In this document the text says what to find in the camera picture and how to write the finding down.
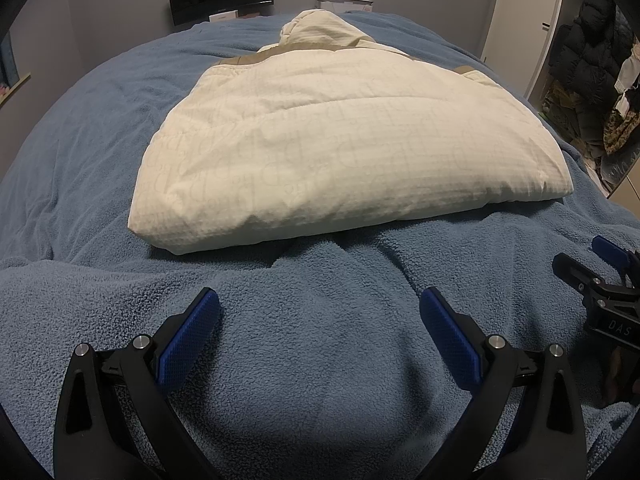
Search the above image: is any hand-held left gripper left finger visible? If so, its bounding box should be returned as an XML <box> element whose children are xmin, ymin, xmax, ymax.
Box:
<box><xmin>52</xmin><ymin>287</ymin><xmax>221</xmax><ymax>480</ymax></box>

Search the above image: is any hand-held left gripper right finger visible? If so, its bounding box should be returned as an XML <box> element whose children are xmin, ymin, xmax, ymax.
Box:
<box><xmin>419</xmin><ymin>287</ymin><xmax>587</xmax><ymax>480</ymax></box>

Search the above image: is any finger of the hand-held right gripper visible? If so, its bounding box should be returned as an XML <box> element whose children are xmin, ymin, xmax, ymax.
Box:
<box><xmin>591</xmin><ymin>235</ymin><xmax>640</xmax><ymax>272</ymax></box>
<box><xmin>552</xmin><ymin>252</ymin><xmax>608</xmax><ymax>295</ymax></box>

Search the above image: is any white hooded jacket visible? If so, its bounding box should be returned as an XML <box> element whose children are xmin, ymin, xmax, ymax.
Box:
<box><xmin>127</xmin><ymin>9</ymin><xmax>575</xmax><ymax>256</ymax></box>

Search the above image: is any person's right hand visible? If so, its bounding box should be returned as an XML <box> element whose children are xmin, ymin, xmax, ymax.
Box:
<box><xmin>605</xmin><ymin>347</ymin><xmax>640</xmax><ymax>408</ymax></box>

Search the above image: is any blue fleece blanket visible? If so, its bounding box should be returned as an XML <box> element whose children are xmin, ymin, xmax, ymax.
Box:
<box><xmin>0</xmin><ymin>10</ymin><xmax>640</xmax><ymax>480</ymax></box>

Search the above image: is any camouflage cloth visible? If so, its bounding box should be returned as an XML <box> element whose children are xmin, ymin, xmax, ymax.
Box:
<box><xmin>602</xmin><ymin>110</ymin><xmax>640</xmax><ymax>156</ymax></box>

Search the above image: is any white hanging cloth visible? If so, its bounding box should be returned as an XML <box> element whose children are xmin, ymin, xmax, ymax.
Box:
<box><xmin>614</xmin><ymin>50</ymin><xmax>640</xmax><ymax>116</ymax></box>

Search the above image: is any dark hanging puffer jacket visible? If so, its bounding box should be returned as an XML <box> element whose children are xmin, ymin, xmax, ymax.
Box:
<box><xmin>547</xmin><ymin>0</ymin><xmax>636</xmax><ymax>136</ymax></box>

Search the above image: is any white door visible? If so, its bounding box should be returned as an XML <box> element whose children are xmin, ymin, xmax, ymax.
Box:
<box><xmin>480</xmin><ymin>0</ymin><xmax>568</xmax><ymax>98</ymax></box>

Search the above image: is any wooden window sill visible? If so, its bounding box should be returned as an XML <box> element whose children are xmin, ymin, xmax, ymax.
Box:
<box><xmin>0</xmin><ymin>72</ymin><xmax>31</xmax><ymax>106</ymax></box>

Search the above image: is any blue curtain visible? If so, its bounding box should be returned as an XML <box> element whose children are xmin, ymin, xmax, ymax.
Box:
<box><xmin>0</xmin><ymin>30</ymin><xmax>18</xmax><ymax>86</ymax></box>

